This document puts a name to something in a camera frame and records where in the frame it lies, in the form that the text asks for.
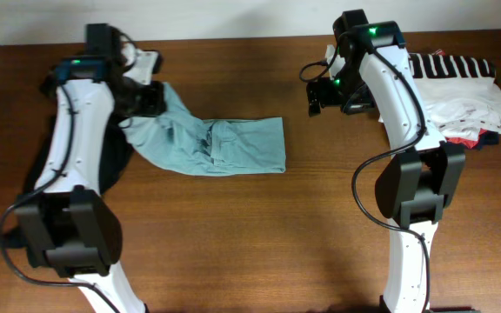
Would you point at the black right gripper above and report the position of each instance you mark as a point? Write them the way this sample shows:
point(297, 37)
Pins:
point(361, 103)

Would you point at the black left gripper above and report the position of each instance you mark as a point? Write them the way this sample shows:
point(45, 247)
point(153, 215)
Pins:
point(155, 103)

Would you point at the light blue t-shirt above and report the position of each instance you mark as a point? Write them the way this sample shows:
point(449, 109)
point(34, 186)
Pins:
point(180, 142)

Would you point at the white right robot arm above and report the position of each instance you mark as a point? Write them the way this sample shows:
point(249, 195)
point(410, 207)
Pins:
point(369, 69)

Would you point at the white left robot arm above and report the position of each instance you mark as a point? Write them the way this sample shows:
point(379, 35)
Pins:
point(103, 46)

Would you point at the black t-shirt with logo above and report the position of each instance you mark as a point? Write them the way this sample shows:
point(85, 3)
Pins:
point(63, 222)

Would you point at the black white striped garment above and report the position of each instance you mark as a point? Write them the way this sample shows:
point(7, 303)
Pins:
point(448, 66)

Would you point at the white crumpled garment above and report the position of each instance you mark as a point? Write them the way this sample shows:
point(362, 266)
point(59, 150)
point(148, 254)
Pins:
point(431, 93)

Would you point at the red garment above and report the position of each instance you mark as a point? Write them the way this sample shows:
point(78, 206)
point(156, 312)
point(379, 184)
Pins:
point(465, 141)

